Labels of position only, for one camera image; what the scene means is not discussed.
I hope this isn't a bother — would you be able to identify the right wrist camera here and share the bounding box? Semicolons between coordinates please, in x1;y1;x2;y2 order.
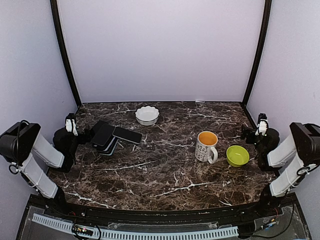
255;113;269;136

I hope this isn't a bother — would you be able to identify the left black frame post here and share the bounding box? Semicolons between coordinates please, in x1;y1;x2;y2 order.
50;0;82;108

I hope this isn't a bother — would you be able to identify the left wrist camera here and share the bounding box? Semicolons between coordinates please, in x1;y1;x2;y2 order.
65;113;78;136

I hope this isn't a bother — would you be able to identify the white fluted ceramic bowl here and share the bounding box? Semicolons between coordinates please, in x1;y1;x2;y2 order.
135;105;160;126

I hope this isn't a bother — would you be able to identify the lime green bowl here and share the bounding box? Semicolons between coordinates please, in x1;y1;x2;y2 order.
226;145;250;168

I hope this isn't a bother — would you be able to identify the black phone case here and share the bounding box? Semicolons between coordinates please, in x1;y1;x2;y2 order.
91;120;115;150

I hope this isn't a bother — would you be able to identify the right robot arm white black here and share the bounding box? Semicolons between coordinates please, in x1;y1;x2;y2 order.
240;119;320;217

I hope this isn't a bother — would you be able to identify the black front rail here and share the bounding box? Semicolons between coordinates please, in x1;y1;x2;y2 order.
65;203;262;224

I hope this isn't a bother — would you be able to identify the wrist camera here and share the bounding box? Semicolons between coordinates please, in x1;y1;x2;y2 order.
65;113;78;136
255;113;269;136

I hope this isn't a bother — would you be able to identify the white slotted cable duct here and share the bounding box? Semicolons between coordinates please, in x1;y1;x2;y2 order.
31;213;239;240

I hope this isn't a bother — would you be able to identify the stacked phone with teal edge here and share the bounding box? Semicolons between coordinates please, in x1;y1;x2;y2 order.
96;137;119;156

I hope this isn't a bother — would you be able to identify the white patterned mug yellow inside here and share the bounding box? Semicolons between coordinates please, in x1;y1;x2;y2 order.
194;131;218;164

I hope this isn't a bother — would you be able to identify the light blue smartphone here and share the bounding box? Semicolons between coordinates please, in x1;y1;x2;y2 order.
112;126;142;145

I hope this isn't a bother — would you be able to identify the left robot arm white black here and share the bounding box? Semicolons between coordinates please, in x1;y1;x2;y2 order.
0;120;92;218

